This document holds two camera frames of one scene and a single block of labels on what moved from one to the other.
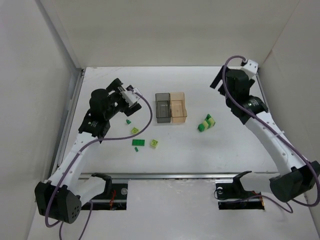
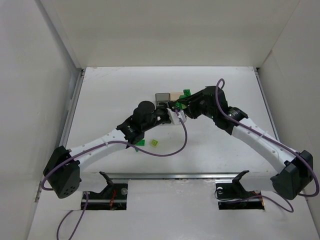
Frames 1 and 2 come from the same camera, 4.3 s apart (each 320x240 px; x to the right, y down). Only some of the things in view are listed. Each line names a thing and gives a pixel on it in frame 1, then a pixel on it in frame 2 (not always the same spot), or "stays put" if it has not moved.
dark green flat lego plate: (138, 142) stays put
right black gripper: (225, 81) -> (189, 103)
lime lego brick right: (154, 143) stays put
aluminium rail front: (217, 175) stays put
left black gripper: (122, 99) -> (163, 113)
